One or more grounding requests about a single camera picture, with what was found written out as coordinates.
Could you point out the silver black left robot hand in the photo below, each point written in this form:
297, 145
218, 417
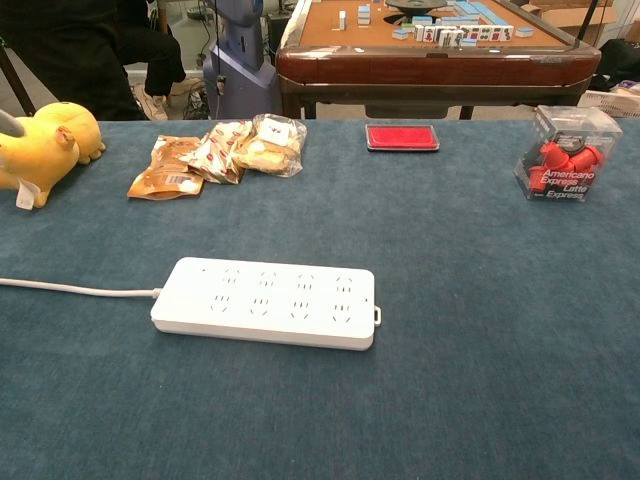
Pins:
11, 125

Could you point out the white power strip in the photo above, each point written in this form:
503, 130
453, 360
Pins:
270, 300

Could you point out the thin dark stand leg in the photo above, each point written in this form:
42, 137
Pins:
17, 82

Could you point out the yellow plush toy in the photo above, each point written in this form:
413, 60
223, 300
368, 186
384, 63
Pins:
50, 145

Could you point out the person in black clothes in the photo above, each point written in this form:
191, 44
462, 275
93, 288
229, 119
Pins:
65, 50

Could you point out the brown snack packet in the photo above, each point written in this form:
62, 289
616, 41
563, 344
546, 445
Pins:
165, 172

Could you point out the red white snack packet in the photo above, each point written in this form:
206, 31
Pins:
215, 155

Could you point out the clear bread packet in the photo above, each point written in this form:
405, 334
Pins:
272, 147

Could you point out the upright white mahjong tile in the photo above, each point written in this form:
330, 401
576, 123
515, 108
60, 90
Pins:
343, 20

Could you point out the stacked blue mahjong tiles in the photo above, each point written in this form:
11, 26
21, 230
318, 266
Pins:
364, 15

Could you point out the red ink pad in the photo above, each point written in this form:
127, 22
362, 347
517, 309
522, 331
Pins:
401, 137

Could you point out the blue backed mahjong tile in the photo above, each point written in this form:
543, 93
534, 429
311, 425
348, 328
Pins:
401, 34
524, 32
469, 42

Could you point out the blue table cloth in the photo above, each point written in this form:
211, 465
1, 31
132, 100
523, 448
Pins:
320, 400

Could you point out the white faced mahjong tile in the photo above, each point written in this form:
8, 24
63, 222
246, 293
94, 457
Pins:
419, 33
445, 39
457, 39
499, 32
509, 32

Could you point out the brown mahjong table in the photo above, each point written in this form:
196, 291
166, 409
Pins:
430, 70

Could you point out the clear box red capsules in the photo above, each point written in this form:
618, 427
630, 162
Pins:
567, 160

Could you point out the cardboard box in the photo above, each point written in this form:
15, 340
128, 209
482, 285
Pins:
570, 12

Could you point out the thin black stand pole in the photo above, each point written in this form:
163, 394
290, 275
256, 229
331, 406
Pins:
587, 22

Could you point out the white plastic basket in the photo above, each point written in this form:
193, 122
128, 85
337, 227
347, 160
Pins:
612, 102

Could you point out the black bag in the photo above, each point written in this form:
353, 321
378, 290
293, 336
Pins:
620, 62

